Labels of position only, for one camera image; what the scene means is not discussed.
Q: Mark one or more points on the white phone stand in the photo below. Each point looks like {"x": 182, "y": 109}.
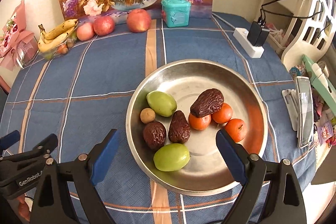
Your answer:
{"x": 291, "y": 101}

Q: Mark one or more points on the large orange tangerine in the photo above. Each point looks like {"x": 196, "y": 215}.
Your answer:
{"x": 237, "y": 129}

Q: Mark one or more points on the white power strip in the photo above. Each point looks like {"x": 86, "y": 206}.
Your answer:
{"x": 240, "y": 34}

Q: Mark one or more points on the blue plaid tablecloth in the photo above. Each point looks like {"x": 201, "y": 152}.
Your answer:
{"x": 82, "y": 95}

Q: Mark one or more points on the teal plastic box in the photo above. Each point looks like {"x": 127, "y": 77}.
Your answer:
{"x": 176, "y": 13}

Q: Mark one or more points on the large red apple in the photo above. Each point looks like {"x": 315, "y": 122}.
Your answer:
{"x": 138, "y": 20}

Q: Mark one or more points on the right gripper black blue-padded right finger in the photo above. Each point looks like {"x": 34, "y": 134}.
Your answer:
{"x": 284, "y": 201}

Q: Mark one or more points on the person's hand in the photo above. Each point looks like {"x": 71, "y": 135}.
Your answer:
{"x": 23, "y": 208}

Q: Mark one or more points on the middle red apple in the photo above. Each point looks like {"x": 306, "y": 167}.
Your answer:
{"x": 103, "y": 25}

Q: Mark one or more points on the round steel bowl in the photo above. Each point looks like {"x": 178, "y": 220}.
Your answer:
{"x": 206, "y": 173}

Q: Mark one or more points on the black power adapter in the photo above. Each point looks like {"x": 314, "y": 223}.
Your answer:
{"x": 258, "y": 32}

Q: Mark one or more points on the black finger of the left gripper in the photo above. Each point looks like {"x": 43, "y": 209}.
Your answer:
{"x": 46, "y": 146}

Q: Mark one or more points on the pale pink apple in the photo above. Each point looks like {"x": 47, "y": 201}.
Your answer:
{"x": 85, "y": 31}

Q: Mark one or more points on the large dried red date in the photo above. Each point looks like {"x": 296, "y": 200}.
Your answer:
{"x": 207, "y": 103}

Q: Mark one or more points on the bunch of yellow bananas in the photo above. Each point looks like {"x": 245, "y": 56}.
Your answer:
{"x": 51, "y": 40}

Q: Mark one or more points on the smartphone on stand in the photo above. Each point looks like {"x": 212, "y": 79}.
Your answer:
{"x": 305, "y": 113}

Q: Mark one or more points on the small dried red date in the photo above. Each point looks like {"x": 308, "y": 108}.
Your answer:
{"x": 179, "y": 130}

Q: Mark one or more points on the small orange tangerine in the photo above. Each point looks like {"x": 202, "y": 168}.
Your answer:
{"x": 223, "y": 115}

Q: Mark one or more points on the brown longan fruit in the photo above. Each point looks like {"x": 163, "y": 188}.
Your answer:
{"x": 147, "y": 115}

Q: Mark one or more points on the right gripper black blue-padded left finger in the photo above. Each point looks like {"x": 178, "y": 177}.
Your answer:
{"x": 52, "y": 201}

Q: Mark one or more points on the green jujube fruit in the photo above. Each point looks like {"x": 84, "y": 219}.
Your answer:
{"x": 162, "y": 103}

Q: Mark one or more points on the green tray with bottles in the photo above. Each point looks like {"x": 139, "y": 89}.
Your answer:
{"x": 320, "y": 82}

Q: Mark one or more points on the white wooden chair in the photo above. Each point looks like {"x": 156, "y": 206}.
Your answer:
{"x": 310, "y": 31}

